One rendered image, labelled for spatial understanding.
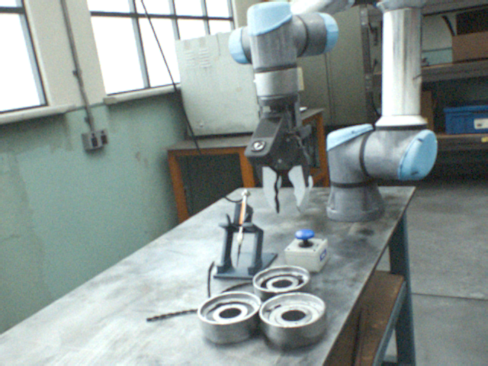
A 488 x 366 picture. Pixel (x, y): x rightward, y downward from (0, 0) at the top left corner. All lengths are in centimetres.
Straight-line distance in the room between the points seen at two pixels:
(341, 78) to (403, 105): 344
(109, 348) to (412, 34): 90
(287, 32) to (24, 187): 186
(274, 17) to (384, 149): 48
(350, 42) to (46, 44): 274
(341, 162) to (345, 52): 338
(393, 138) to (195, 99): 221
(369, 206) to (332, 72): 341
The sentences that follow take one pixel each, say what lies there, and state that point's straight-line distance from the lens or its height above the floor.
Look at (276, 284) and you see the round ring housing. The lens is 93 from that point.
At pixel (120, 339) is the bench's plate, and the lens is 90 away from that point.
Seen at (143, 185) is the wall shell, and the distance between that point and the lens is 311.
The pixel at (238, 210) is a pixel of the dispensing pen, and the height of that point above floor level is 93.
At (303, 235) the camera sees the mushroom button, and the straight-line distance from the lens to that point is 101.
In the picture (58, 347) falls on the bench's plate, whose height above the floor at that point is 80.
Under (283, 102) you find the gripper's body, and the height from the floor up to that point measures 115.
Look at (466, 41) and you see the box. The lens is 415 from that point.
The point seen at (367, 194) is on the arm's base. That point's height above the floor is 86.
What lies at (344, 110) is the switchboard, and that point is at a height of 69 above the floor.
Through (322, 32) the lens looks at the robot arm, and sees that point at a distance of 92.
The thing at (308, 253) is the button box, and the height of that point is 84.
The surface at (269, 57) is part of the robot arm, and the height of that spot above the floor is 123.
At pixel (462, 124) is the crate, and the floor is 53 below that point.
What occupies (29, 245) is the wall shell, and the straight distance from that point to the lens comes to 253.
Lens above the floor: 122
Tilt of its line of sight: 14 degrees down
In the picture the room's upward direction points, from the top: 8 degrees counter-clockwise
